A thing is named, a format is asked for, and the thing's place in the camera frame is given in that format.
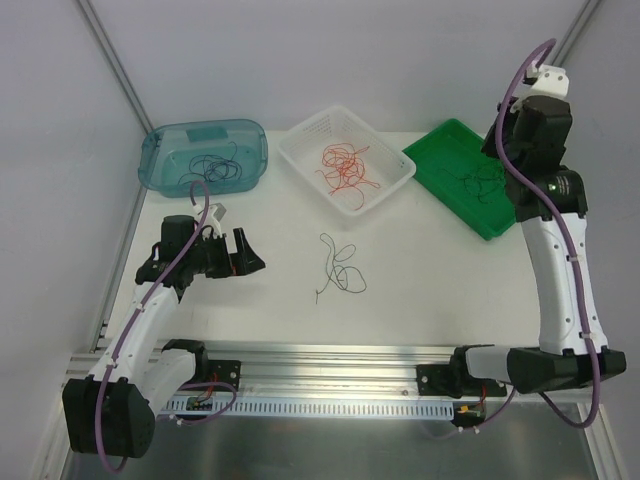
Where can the aluminium frame post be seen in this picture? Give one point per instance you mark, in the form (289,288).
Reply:
(551,52)
(108,51)

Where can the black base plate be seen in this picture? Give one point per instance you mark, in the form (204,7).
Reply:
(447,381)
(224,371)

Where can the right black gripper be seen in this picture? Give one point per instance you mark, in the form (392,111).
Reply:
(493,142)

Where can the white perforated plastic basket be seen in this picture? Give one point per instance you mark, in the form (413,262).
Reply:
(345,163)

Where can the teal transparent plastic bin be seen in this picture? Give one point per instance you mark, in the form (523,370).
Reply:
(229,156)

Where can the white slotted cable duct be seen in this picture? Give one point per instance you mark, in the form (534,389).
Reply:
(404,408)

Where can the green plastic tray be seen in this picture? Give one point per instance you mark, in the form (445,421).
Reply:
(450,165)

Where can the aluminium mounting rail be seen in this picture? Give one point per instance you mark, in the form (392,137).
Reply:
(328,371)

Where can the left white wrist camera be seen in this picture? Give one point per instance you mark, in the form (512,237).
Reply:
(214,212)

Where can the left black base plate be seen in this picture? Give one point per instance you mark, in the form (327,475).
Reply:
(224,371)

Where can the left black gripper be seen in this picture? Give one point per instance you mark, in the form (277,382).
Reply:
(230,260)

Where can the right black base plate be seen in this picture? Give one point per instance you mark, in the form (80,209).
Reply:
(447,381)

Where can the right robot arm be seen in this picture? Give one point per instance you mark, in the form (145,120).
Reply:
(550,204)

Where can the right aluminium frame post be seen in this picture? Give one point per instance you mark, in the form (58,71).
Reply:
(551,52)

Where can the left aluminium frame post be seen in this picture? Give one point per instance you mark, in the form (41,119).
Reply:
(108,51)

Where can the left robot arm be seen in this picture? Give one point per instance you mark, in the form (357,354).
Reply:
(113,410)

